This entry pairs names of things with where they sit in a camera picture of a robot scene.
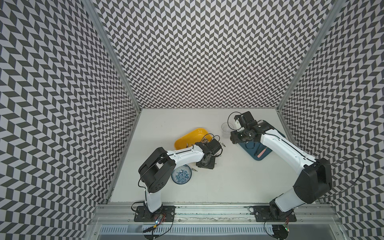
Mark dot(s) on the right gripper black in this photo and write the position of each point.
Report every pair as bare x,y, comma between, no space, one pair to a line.
234,138

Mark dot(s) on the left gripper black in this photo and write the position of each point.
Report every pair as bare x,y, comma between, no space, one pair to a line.
211,166

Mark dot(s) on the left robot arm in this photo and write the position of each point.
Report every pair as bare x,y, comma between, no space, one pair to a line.
159,166

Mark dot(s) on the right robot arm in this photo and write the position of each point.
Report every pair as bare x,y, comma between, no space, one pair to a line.
314,175

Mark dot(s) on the yellow plastic storage box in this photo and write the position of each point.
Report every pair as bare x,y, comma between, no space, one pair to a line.
197,135

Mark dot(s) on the teal tray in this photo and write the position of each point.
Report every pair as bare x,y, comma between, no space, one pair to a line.
256,150

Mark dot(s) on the clear plastic cup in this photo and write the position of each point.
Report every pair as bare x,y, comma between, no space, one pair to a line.
226,130

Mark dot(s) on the blue white ceramic bowl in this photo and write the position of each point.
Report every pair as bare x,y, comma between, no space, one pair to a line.
184,167

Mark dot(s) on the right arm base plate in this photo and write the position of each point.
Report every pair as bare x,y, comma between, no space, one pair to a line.
265,213

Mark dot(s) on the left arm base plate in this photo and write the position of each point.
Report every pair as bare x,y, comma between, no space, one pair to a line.
144,215

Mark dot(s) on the aluminium front rail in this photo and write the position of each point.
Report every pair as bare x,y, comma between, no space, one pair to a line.
123,213

